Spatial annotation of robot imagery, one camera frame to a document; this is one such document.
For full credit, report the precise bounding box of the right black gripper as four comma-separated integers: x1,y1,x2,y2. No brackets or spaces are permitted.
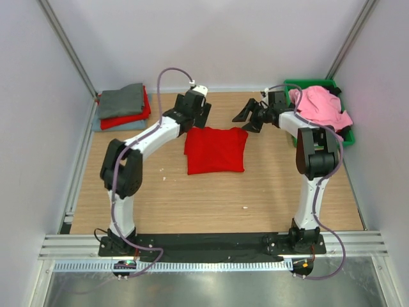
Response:
232,98,272,134

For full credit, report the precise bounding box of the red t shirt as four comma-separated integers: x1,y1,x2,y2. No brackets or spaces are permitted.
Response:
100,86,151,130
184,127,248,175

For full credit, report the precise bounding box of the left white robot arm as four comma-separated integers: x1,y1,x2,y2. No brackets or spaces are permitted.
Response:
98,85,212,256

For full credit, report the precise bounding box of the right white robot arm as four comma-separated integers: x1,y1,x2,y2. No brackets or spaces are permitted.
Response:
232,91,341,253

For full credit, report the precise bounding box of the green plastic bin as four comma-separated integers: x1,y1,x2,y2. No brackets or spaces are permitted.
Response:
284,79,355,147

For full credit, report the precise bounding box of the pink t shirt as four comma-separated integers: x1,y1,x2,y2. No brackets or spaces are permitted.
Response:
297,86,353,131

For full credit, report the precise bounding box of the folded grey t shirt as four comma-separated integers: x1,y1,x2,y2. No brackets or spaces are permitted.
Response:
97,83,144,120

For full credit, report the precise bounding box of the folded red t shirt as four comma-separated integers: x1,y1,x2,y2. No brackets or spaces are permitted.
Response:
100,86,151,130

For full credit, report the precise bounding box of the folded blue-grey t shirt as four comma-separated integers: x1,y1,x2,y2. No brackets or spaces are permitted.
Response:
91,117,147,132

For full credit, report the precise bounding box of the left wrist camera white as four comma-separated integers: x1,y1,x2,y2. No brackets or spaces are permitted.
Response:
189,80,208,97

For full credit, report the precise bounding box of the aluminium front rail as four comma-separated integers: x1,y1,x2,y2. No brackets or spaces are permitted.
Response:
38,230,389,260

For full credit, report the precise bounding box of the right aluminium frame post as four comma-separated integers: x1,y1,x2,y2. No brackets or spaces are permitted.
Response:
325,0,380,79

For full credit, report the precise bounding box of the aluminium frame post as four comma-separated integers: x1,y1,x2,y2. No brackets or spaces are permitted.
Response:
37,0,97,99
325,0,380,79

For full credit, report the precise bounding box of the left aluminium frame post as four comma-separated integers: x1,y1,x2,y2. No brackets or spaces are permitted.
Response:
37,0,97,99

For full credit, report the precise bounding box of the white slotted cable duct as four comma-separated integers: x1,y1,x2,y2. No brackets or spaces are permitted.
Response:
54,259,293,272

